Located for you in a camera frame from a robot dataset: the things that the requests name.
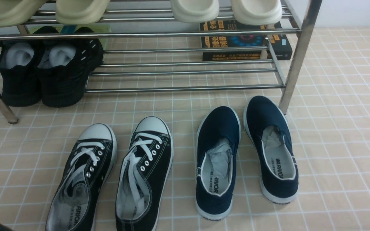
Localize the cream slipper far right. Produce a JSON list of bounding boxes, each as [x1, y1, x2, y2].
[[231, 0, 283, 25]]

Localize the cream slipper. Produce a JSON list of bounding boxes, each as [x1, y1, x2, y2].
[[170, 0, 220, 22], [231, 0, 283, 25]]

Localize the silver metal shoe rack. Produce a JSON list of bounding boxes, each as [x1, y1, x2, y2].
[[0, 0, 322, 114]]

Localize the beige slipper far left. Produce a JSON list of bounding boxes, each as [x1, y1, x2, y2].
[[0, 0, 47, 27]]

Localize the navy slip-on shoe left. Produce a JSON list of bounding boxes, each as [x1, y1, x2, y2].
[[196, 106, 241, 220]]

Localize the navy slip-on shoe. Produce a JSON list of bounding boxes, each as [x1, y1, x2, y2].
[[196, 106, 241, 220], [243, 96, 299, 205]]

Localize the navy slip-on shoe right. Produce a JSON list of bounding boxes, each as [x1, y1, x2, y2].
[[243, 96, 299, 205]]

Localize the black canvas sneaker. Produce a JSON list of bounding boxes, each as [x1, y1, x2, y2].
[[115, 116, 174, 231], [46, 123, 117, 231]]

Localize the black book with orange text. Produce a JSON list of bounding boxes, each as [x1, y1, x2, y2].
[[199, 20, 293, 62]]

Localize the black shoe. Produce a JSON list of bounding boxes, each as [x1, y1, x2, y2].
[[36, 38, 104, 108], [0, 39, 58, 107]]

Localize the beige slipper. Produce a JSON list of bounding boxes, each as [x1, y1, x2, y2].
[[0, 0, 47, 27], [56, 0, 110, 25]]

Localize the black shoe far left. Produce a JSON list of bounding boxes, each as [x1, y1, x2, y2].
[[0, 39, 58, 107]]

